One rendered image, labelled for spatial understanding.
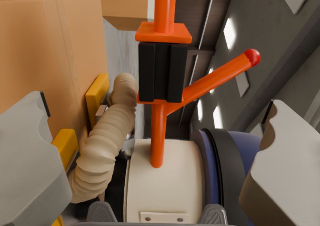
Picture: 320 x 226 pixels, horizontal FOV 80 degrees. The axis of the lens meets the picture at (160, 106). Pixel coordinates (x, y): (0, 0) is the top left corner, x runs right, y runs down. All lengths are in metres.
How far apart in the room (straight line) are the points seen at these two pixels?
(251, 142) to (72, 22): 0.35
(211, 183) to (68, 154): 0.20
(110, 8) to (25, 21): 1.42
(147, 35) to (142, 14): 1.39
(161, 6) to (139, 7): 1.40
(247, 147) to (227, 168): 0.06
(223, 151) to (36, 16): 0.31
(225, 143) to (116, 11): 1.42
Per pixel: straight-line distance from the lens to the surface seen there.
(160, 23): 0.22
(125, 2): 1.64
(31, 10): 0.25
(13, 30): 0.23
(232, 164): 0.33
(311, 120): 3.22
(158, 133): 0.28
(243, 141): 0.38
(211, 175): 0.32
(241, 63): 0.27
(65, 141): 0.26
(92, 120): 0.38
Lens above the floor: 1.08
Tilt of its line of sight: 1 degrees up
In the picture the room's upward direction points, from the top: 93 degrees clockwise
